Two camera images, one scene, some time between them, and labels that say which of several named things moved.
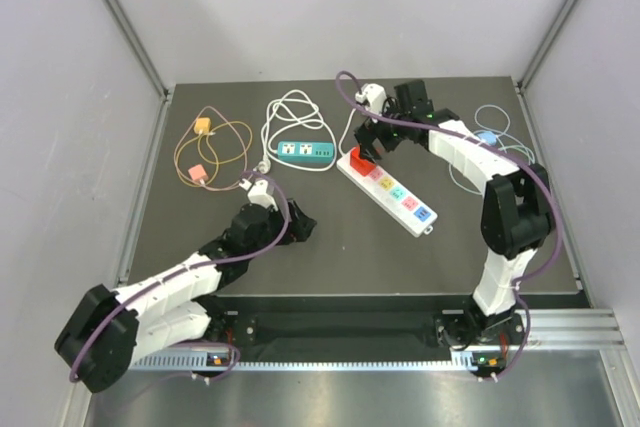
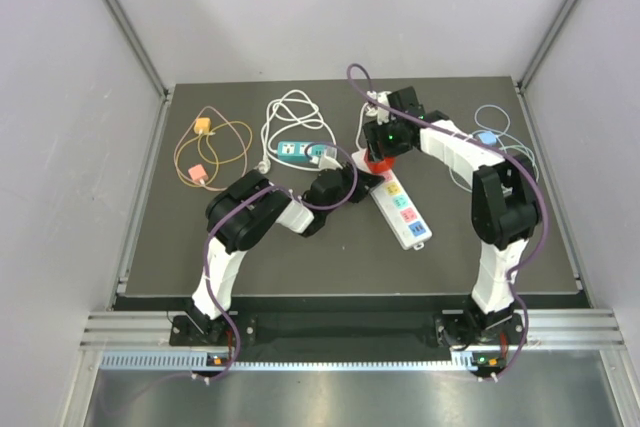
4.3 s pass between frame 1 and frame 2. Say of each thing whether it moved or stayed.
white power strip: moved
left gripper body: moved
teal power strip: stayed
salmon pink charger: stayed
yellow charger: stayed
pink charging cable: stayed
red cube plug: moved
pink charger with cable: stayed
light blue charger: stayed
